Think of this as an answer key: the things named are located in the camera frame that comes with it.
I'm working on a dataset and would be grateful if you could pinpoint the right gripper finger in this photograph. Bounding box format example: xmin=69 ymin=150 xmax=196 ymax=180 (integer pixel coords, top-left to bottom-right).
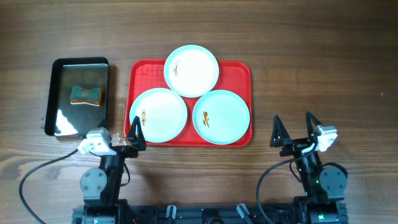
xmin=305 ymin=111 xmax=321 ymax=137
xmin=270 ymin=115 xmax=292 ymax=147

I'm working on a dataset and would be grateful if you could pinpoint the white plate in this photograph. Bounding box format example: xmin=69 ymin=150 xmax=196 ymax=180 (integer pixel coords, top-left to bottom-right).
xmin=129 ymin=88 xmax=187 ymax=143
xmin=192 ymin=90 xmax=251 ymax=145
xmin=164 ymin=45 xmax=220 ymax=98

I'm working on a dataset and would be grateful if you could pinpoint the green orange sponge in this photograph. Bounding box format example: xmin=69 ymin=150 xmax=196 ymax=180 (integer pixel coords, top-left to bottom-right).
xmin=70 ymin=85 xmax=104 ymax=106

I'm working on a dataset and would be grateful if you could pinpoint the white plate top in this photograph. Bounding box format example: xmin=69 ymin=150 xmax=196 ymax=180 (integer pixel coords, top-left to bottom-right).
xmin=164 ymin=45 xmax=220 ymax=98

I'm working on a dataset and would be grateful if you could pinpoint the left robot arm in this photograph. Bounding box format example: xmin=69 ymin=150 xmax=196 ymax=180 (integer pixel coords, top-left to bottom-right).
xmin=73 ymin=116 xmax=146 ymax=224

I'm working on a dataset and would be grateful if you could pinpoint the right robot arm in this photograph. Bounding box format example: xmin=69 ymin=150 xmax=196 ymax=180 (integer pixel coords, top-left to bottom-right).
xmin=270 ymin=112 xmax=348 ymax=223

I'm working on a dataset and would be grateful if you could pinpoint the black water tray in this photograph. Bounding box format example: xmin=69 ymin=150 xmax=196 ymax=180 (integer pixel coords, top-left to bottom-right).
xmin=44 ymin=57 xmax=110 ymax=136

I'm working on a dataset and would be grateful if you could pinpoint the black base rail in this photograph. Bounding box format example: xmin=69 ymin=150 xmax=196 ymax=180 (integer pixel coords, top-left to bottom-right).
xmin=72 ymin=203 xmax=348 ymax=224

